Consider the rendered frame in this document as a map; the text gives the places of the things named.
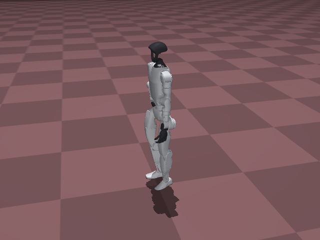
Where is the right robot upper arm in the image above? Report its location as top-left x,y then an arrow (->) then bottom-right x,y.
146,62 -> 153,90

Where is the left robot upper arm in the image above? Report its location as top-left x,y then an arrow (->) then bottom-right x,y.
160,70 -> 173,106

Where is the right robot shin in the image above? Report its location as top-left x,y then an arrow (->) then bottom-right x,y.
149,144 -> 161,173

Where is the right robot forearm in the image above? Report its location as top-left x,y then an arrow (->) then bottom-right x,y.
148,89 -> 156,104

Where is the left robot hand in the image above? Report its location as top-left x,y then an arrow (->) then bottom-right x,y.
154,123 -> 168,144

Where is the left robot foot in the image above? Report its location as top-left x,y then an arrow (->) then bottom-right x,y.
154,177 -> 173,190

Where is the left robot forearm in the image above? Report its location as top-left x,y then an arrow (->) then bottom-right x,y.
161,99 -> 171,129

